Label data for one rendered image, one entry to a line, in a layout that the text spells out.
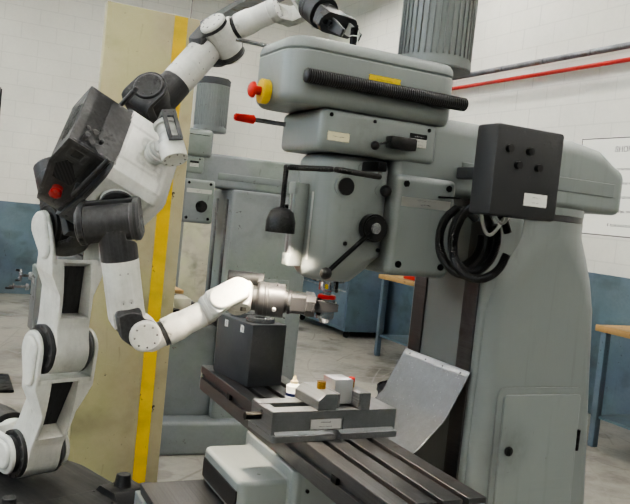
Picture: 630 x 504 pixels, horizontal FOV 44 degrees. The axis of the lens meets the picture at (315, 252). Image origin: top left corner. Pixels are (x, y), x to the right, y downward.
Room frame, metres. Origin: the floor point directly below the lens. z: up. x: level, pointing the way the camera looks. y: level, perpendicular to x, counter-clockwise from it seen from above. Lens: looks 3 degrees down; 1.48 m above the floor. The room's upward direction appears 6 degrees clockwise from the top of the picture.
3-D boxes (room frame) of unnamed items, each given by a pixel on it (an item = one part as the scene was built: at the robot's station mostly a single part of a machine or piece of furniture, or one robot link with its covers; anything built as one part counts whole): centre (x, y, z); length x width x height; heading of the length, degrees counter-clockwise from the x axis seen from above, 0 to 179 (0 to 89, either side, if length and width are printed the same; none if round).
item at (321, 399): (1.88, -0.04, 1.03); 0.12 x 0.06 x 0.04; 28
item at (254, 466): (2.01, -0.04, 0.80); 0.50 x 0.35 x 0.12; 116
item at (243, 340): (2.39, 0.17, 1.04); 0.22 x 0.12 x 0.20; 35
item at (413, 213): (2.09, -0.22, 1.47); 0.24 x 0.19 x 0.26; 26
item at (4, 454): (2.32, 0.82, 0.68); 0.21 x 0.20 x 0.13; 47
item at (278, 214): (1.86, 0.09, 1.45); 0.07 x 0.07 x 0.06
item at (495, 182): (1.84, -0.46, 1.62); 0.20 x 0.09 x 0.21; 116
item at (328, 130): (2.02, -0.08, 1.68); 0.34 x 0.24 x 0.10; 116
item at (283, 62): (2.01, -0.06, 1.81); 0.47 x 0.26 x 0.16; 116
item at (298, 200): (1.96, 0.06, 1.45); 0.04 x 0.04 x 0.21; 26
